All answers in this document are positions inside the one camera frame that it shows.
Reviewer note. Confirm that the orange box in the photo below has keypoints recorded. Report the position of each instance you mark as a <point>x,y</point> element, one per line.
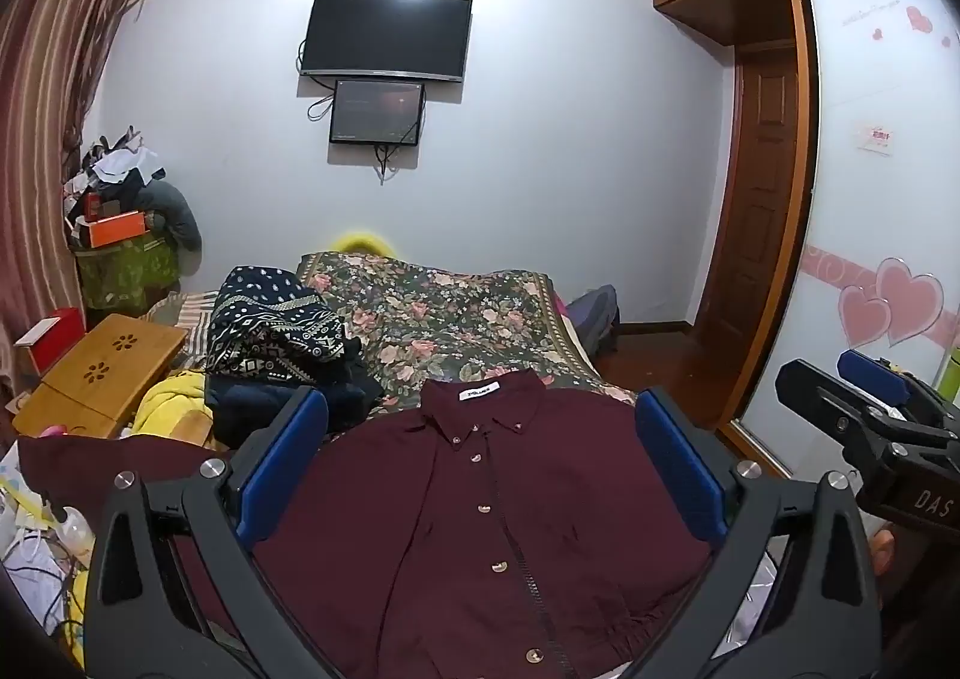
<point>116,230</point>

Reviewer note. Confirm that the small wall monitor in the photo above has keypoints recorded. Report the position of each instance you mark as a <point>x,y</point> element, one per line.
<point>377,112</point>

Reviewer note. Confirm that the yellow round object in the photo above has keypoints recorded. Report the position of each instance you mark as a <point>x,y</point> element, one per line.
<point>360,244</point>

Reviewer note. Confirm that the floral green bedspread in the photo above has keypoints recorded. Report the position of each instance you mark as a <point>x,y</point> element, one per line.
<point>450,319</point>

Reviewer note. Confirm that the wooden room door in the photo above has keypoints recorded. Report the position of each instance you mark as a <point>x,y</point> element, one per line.
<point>750,199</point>

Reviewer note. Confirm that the red box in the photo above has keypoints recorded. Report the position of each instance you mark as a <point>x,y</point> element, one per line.
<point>56,341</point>

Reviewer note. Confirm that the pile of clutter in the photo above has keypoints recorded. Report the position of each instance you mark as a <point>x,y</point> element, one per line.
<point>112,161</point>

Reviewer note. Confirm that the green bottle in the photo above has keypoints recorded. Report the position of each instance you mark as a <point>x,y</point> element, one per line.
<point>954,375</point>

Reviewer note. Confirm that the yellow cloth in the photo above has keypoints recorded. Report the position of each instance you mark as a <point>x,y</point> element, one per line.
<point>176,409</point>

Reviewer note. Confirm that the wooden wardrobe with sliding door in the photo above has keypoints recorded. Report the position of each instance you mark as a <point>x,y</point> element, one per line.
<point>862,124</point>

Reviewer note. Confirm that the green bag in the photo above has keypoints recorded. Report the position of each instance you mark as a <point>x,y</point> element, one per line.
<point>127,274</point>

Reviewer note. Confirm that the dark navy clothes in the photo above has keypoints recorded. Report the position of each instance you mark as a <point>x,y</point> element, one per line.
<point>352,394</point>

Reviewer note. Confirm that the grey purple backpack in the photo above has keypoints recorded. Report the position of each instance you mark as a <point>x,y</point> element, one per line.
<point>596,315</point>

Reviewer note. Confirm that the grey cloth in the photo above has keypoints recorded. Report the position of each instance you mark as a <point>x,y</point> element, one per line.
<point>176,214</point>

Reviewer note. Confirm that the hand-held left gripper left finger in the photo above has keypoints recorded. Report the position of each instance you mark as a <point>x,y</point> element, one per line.
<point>281,469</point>

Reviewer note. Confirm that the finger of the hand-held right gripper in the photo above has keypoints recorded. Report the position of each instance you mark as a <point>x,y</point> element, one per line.
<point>877,379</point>
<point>832,409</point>

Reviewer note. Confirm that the navy patterned cloth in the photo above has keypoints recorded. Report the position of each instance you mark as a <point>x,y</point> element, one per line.
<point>270,319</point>

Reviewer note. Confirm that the striped bed sheet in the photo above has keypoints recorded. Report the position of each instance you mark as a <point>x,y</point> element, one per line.
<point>187,326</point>

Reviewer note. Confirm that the wooden lap desk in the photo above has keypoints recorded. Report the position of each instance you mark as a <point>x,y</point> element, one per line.
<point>90,371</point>

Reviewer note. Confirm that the striped brown curtain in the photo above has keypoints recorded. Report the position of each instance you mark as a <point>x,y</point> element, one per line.
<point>45,124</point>

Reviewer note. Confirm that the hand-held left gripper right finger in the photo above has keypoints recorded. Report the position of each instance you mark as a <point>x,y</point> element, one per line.
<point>679,469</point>

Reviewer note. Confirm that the white plastic bags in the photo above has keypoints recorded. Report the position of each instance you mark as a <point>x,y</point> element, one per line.
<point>37,559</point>

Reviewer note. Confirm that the large wall television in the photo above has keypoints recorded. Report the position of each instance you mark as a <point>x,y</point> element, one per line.
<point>386,33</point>

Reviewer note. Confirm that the maroon button shirt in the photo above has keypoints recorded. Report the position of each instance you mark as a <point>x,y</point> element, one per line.
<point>420,499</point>

